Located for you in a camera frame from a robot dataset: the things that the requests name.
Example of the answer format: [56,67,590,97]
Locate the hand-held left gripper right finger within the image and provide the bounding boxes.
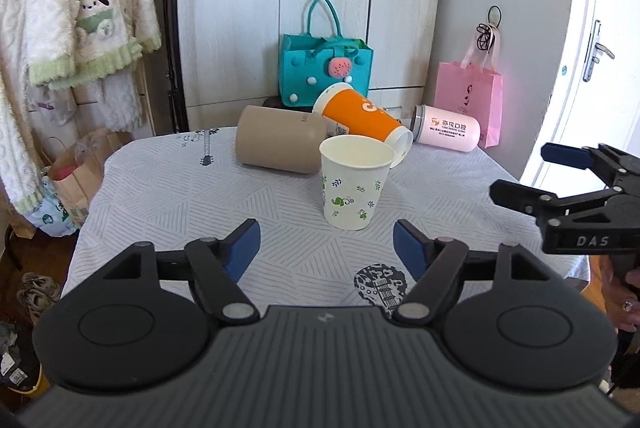
[392,219,551,324]

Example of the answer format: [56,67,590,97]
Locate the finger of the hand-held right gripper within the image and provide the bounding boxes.
[541,142,640,189]
[489,180,560,222]

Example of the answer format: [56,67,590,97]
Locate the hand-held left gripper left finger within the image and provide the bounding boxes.
[102,219,261,325]

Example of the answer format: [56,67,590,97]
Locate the pink tumbler cup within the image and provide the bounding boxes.
[409,104,482,154]

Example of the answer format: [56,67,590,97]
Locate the beige cup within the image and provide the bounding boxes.
[236,104,329,174]

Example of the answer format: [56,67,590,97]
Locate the orange paper cup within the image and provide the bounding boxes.
[312,82,415,168]

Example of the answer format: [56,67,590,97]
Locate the white floral paper cup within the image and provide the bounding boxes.
[319,135,396,231]

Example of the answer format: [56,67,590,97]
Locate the person's right hand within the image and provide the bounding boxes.
[599,254,640,335]

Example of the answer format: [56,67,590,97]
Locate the patterned grey tablecloth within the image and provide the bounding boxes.
[60,125,592,309]

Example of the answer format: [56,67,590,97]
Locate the pink paper gift bag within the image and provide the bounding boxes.
[433,36,504,149]

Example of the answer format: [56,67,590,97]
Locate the brown paper bag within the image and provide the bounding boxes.
[39,129,132,229]

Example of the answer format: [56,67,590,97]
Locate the teal felt tote bag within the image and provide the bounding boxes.
[279,0,374,109]

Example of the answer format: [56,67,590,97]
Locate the printed plastic bag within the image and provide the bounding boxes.
[24,168,82,237]

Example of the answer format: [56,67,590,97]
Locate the pair of worn shoes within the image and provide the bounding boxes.
[16,272,64,325]

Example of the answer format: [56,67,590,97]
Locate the black tripod pole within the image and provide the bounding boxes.
[152,0,184,135]

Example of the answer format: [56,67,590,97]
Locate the white wardrobe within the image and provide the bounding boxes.
[176,0,447,135]

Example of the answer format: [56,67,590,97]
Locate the white fluffy robe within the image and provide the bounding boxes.
[0,0,164,219]

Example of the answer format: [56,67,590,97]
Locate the metal door handle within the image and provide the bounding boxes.
[584,20,616,83]

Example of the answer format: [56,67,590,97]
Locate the black hair ties on hook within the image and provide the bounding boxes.
[475,5,504,54]

